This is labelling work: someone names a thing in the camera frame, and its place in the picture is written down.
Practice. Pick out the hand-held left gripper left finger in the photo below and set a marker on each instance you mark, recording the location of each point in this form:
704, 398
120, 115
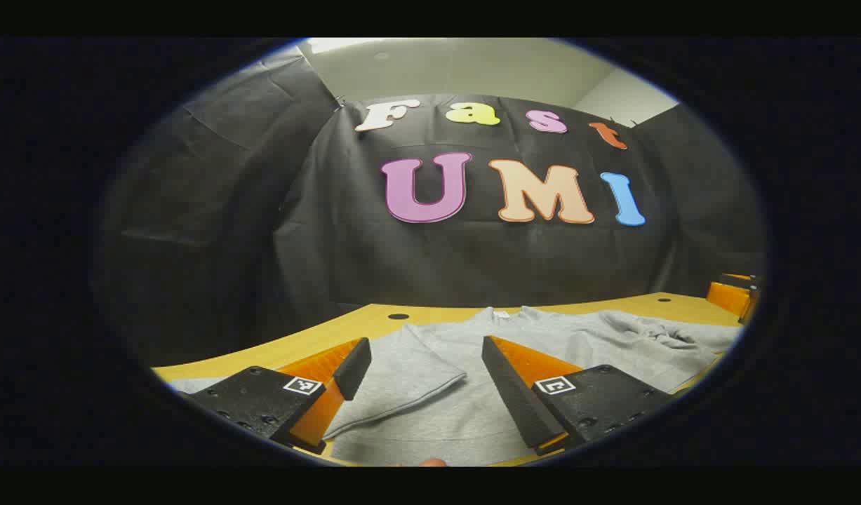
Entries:
353, 365

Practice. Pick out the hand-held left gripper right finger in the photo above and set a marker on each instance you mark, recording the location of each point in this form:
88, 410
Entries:
511, 393

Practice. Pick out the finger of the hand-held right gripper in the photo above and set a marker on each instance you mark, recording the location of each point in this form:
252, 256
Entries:
726, 298
750, 307

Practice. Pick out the grey sweatshirt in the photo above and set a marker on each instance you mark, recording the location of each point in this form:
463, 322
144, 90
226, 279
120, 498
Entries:
430, 393

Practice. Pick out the black backdrop cloth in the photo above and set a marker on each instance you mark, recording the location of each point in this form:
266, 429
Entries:
402, 266

